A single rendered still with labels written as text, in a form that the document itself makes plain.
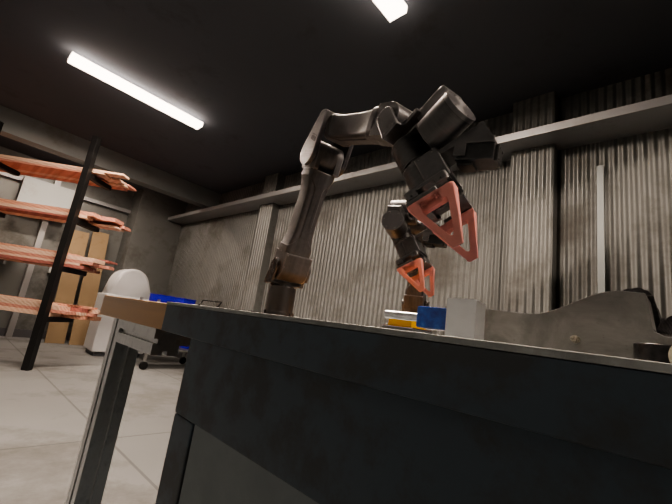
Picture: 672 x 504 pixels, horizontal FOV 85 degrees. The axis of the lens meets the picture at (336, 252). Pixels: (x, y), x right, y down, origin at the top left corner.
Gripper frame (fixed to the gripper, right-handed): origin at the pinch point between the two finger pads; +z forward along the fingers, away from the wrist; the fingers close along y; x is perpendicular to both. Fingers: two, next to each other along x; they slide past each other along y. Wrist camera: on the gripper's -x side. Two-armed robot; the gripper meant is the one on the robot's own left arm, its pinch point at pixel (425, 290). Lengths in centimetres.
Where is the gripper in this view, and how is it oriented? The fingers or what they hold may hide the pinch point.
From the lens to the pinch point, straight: 96.1
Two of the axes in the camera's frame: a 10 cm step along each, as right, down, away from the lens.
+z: 2.9, 8.5, -4.5
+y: 5.2, 2.5, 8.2
